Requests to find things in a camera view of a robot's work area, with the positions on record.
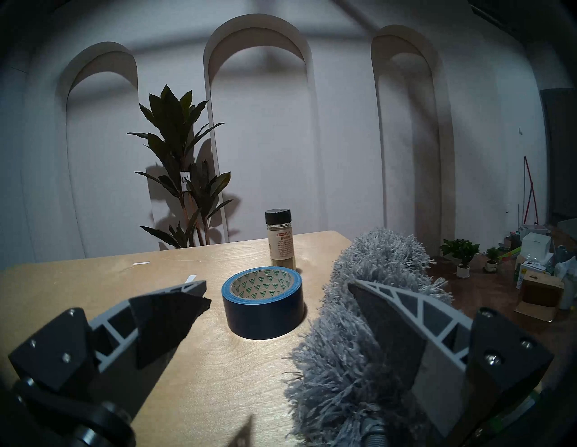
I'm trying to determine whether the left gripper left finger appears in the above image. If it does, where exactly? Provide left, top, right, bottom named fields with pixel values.
left=8, top=279, right=212, bottom=416

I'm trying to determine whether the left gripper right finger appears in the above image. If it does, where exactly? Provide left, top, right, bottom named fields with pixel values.
left=347, top=278, right=555, bottom=438

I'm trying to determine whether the grey fluffy duster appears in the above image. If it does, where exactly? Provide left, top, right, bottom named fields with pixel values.
left=283, top=228, right=453, bottom=447

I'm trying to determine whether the blue tape roll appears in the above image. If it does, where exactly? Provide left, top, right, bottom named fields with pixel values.
left=222, top=266, right=305, bottom=340

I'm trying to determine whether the spice jar with black lid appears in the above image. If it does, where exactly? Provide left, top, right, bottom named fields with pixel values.
left=265, top=209, right=297, bottom=271

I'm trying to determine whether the wooden table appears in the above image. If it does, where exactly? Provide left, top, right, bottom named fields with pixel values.
left=0, top=231, right=357, bottom=447

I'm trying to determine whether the bushy small potted plant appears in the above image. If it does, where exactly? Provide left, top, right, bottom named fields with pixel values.
left=440, top=239, right=480, bottom=278

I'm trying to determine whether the open brown cardboard box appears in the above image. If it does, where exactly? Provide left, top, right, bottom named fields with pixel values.
left=514, top=275, right=565, bottom=322

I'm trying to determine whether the white box with yellow label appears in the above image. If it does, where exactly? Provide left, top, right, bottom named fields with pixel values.
left=516, top=260, right=548, bottom=289

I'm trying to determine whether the open white box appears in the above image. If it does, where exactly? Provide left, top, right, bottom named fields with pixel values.
left=521, top=233, right=553, bottom=263

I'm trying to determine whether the white plastic bag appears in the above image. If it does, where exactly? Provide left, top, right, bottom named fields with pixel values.
left=554, top=257, right=577, bottom=311

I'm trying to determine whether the tall potted leafy plant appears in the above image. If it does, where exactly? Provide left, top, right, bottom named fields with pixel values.
left=127, top=85, right=234, bottom=249

